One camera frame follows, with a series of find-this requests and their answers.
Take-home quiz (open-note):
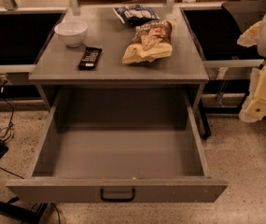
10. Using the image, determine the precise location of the grey top drawer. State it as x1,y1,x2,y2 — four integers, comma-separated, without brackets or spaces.
7,89,228,203

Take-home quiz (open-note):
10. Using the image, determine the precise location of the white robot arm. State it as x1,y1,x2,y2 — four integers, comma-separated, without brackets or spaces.
237,14,266,122

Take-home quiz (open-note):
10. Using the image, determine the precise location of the grey drawer cabinet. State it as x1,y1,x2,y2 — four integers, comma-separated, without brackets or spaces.
29,6,208,104

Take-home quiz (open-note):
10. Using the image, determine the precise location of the yellow brown chip bag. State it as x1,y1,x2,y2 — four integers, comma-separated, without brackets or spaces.
122,20,176,64

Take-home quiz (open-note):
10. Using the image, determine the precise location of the dark blue chip bag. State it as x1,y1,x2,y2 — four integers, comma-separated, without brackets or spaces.
113,5,159,26

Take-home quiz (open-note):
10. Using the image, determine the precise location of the black candy bar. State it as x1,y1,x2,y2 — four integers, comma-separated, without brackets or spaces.
77,47,102,70

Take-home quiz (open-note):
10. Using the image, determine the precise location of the white ceramic bowl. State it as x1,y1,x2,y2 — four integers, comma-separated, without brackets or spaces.
54,21,88,47

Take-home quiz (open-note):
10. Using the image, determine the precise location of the black top drawer handle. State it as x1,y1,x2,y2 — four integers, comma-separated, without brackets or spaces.
100,188,135,203

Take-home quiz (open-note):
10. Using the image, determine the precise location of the black cable on floor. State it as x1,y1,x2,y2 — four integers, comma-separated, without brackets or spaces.
0,79,16,144

